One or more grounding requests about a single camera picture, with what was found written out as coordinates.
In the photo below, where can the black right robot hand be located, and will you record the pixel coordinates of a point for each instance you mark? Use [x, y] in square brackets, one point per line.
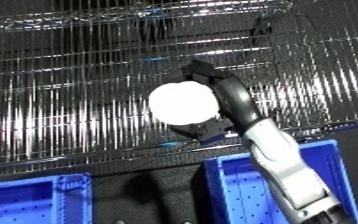
[236, 100]

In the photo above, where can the pale right robot arm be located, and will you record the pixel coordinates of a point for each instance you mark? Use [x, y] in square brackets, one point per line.
[288, 166]

